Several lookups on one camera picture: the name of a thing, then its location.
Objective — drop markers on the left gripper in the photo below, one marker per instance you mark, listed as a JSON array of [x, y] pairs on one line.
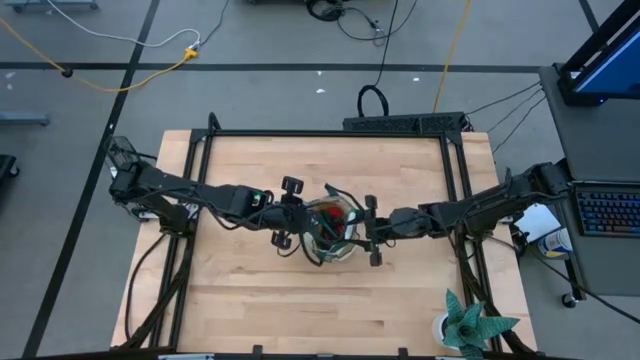
[[290, 220]]

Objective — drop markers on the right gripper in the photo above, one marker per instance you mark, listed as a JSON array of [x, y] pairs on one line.
[[405, 225]]

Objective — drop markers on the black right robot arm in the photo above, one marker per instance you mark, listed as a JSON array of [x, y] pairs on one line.
[[480, 210]]

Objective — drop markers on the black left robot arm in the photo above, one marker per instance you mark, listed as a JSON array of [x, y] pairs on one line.
[[165, 182]]

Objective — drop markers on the black perforated electronics box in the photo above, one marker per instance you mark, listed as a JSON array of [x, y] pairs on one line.
[[400, 122]]

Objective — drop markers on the black table edge clip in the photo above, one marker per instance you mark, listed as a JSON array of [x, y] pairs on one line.
[[257, 350], [403, 352]]

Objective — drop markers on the green potted plant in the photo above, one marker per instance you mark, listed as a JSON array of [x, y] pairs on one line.
[[467, 327]]

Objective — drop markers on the white paper sheet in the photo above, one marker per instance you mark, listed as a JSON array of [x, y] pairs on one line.
[[537, 222]]

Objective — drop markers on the blue white canister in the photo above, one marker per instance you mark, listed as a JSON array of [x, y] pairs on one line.
[[555, 244]]

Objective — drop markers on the black desk caster wheel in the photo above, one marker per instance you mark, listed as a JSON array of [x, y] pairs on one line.
[[569, 300]]

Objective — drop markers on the grey side desk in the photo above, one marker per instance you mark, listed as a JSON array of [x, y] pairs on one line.
[[595, 140]]

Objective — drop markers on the backlit laptop keyboard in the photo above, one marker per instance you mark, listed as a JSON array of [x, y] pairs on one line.
[[612, 212]]

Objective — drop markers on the black floor puck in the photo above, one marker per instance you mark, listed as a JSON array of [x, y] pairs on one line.
[[66, 73]]

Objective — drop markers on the blue screen monitor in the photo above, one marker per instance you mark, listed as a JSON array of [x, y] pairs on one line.
[[610, 70]]

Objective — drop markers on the grey furniture base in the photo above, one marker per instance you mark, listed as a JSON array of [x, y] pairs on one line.
[[25, 118], [50, 5]]

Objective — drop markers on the black chair caster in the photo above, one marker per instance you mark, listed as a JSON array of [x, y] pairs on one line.
[[7, 167]]

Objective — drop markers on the black aluminium table frame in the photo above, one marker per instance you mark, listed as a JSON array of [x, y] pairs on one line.
[[325, 133]]

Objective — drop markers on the silver metal bracket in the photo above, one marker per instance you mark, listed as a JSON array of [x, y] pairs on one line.
[[185, 357]]

